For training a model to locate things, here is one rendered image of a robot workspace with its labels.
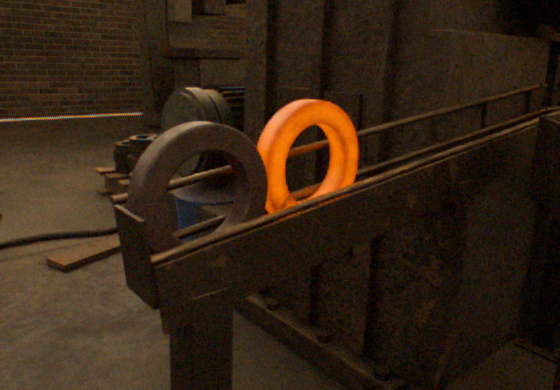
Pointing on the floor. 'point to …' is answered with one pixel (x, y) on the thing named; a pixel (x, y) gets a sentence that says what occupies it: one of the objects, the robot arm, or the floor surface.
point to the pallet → (114, 179)
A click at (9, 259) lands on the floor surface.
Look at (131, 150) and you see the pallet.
